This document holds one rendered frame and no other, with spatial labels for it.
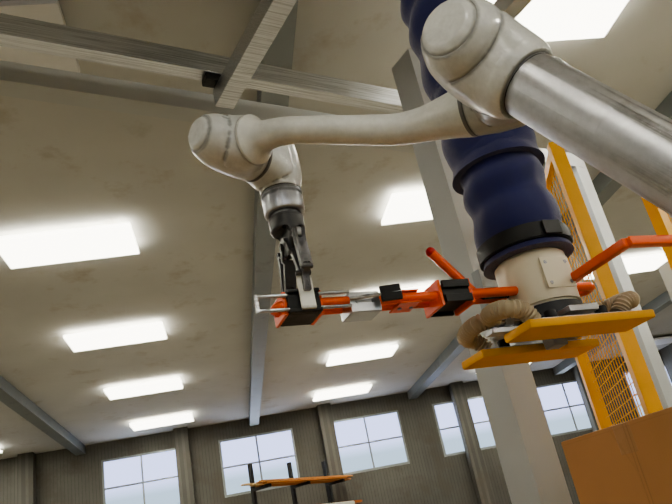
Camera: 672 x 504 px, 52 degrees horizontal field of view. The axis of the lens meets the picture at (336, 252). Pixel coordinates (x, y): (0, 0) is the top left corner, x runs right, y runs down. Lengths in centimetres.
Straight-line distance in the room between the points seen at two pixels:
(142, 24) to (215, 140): 330
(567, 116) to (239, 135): 65
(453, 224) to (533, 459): 104
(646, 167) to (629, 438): 92
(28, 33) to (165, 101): 77
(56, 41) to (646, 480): 288
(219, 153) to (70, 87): 240
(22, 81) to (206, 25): 141
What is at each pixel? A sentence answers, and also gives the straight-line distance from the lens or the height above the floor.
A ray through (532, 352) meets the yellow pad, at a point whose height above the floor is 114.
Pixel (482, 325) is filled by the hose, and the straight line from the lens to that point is 158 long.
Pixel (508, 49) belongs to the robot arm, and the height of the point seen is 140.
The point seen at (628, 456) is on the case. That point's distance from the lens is 175.
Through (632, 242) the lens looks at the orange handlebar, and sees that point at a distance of 155.
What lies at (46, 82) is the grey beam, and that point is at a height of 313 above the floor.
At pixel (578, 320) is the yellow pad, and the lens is 154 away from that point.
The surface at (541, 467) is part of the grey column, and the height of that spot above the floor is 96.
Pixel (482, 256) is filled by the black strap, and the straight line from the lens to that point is 168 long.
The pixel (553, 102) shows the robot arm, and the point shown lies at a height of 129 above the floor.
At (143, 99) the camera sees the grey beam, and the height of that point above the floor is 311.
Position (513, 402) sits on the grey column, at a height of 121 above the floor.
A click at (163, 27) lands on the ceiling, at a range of 465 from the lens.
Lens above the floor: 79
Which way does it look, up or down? 24 degrees up
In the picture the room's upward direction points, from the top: 12 degrees counter-clockwise
